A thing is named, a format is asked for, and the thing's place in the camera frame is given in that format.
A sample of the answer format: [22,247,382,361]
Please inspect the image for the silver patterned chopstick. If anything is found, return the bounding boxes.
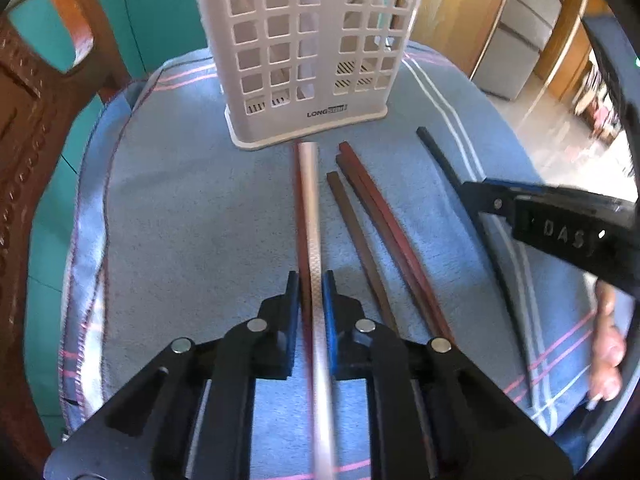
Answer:
[299,142,336,479]

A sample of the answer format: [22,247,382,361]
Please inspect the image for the red brown chopstick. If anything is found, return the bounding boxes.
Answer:
[335,153,454,346]

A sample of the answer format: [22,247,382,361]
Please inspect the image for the black chopstick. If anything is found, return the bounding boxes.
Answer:
[416,126,534,404]

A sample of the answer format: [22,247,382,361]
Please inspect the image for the dark brown chopstick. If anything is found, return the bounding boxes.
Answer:
[326,171,399,334]

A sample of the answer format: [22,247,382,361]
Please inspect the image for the reddish brown chopstick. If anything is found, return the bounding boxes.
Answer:
[292,142,314,391]

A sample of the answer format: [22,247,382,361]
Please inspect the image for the white utensil holder basket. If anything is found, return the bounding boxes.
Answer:
[196,0,421,150]

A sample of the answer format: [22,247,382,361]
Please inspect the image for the teal lower kitchen cabinets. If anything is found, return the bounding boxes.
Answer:
[6,0,208,79]

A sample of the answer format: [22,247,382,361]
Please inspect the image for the right hand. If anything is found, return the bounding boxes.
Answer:
[588,280,627,402]

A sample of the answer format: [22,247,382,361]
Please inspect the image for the blue striped cloth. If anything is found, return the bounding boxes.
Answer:
[58,41,637,480]

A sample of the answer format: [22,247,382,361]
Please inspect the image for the grey refrigerator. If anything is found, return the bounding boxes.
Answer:
[473,0,563,101]

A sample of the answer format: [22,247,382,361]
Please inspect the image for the carved wooden chair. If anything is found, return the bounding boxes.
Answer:
[1,0,130,479]

